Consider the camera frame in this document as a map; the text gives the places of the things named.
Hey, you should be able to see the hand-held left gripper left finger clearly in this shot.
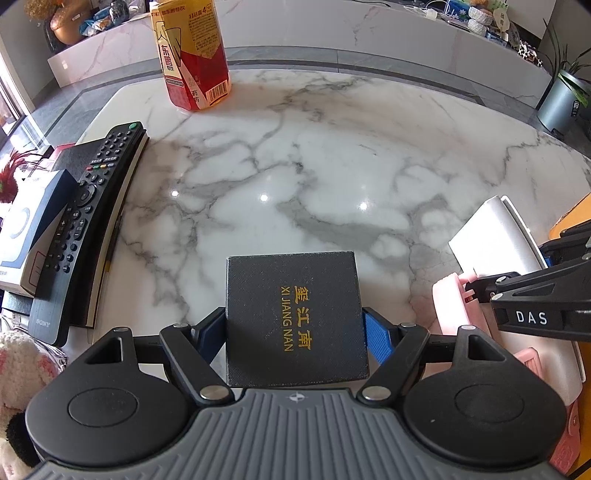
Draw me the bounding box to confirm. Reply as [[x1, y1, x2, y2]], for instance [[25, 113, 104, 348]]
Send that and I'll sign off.
[[83, 307, 235, 405]]

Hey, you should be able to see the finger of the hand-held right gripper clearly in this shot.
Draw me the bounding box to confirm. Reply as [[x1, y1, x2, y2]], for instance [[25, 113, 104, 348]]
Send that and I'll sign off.
[[538, 231, 591, 270], [464, 258, 591, 344]]

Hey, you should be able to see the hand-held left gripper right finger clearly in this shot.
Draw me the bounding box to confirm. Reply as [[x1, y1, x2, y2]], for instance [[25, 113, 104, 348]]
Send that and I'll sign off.
[[357, 308, 515, 404]]

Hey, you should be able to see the cream long case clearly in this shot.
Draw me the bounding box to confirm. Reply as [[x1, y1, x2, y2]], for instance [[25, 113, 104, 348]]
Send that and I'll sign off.
[[449, 195, 548, 278]]

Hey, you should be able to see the dark grey square box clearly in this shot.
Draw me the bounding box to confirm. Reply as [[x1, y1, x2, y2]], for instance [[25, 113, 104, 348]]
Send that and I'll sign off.
[[225, 250, 371, 388]]

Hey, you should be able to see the silver pedal trash can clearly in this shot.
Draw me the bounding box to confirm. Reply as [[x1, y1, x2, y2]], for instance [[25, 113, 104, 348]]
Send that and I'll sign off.
[[537, 69, 583, 135]]

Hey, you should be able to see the black hardcover book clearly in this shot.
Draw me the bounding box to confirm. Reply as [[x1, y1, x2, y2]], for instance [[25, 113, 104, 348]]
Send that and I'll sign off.
[[46, 131, 151, 329]]

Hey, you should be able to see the black remote control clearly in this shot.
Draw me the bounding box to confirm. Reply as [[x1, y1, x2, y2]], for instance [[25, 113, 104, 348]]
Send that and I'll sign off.
[[28, 121, 145, 348]]

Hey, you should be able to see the green long-leaf plant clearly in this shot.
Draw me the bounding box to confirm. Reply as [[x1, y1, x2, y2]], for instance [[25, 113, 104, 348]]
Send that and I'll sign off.
[[542, 21, 591, 108]]

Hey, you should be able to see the white and pink plush rabbit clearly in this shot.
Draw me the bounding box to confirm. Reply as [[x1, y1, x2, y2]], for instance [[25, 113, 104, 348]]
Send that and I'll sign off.
[[0, 330, 71, 472]]

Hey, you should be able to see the white and blue box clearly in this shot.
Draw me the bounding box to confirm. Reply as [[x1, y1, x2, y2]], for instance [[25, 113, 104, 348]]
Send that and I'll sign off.
[[0, 168, 80, 297]]

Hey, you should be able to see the round paper fan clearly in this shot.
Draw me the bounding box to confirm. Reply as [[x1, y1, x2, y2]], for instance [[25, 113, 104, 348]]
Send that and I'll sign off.
[[495, 6, 512, 43]]

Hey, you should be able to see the red artificial flower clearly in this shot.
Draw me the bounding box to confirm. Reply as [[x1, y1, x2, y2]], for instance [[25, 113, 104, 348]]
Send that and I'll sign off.
[[0, 150, 36, 204]]

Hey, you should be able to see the red and yellow drink carton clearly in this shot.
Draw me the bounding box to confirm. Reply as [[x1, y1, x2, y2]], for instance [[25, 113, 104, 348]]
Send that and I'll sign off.
[[150, 0, 232, 112]]

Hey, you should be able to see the blue snack bag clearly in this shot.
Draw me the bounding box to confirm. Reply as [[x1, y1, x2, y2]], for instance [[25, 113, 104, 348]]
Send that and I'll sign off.
[[78, 8, 117, 36]]

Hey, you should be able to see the gold round vase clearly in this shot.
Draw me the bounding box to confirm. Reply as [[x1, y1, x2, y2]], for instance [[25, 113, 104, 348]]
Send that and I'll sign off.
[[48, 7, 87, 46]]

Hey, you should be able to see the dried orange flower bunch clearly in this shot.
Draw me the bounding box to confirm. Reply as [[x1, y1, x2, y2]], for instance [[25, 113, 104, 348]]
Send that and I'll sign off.
[[23, 0, 62, 19]]

